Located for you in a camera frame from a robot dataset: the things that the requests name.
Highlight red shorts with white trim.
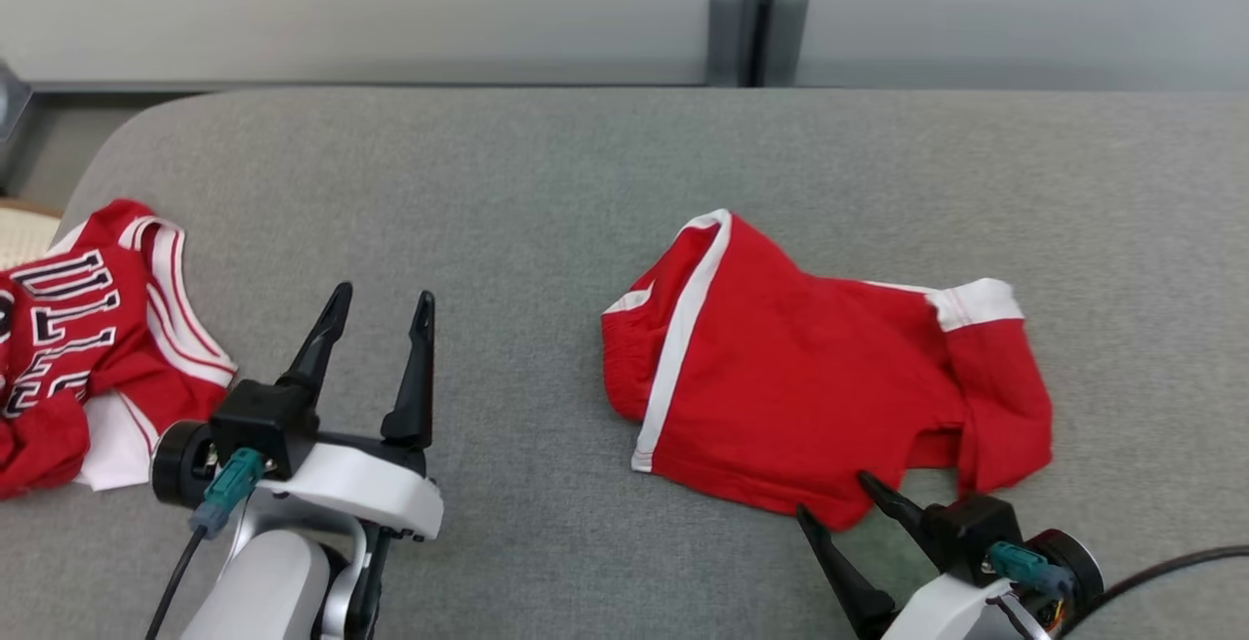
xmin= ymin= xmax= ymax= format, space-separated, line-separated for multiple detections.
xmin=600 ymin=209 xmax=1055 ymax=532

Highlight dark grey object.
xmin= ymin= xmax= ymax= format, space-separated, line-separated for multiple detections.
xmin=0 ymin=60 xmax=35 ymax=187

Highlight grey rounded post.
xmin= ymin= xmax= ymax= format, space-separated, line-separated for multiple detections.
xmin=706 ymin=0 xmax=747 ymax=87
xmin=763 ymin=0 xmax=809 ymax=87

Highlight cable with teal plug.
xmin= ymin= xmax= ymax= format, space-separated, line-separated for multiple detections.
xmin=144 ymin=447 xmax=267 ymax=640
xmin=986 ymin=540 xmax=1249 ymax=639

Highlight wall baseboard rail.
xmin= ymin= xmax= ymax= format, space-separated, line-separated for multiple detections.
xmin=29 ymin=81 xmax=743 ymax=95

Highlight right cable with teal plug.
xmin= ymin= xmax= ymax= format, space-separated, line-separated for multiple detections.
xmin=986 ymin=540 xmax=1249 ymax=639

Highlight red basketball jersey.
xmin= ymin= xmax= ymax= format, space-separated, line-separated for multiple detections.
xmin=0 ymin=198 xmax=238 ymax=501

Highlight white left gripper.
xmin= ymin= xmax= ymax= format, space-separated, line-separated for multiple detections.
xmin=256 ymin=281 xmax=446 ymax=541

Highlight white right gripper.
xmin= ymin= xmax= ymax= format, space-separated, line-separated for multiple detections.
xmin=795 ymin=471 xmax=1053 ymax=640

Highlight left cable with teal plug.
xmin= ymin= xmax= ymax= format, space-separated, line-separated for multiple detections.
xmin=144 ymin=447 xmax=267 ymax=640

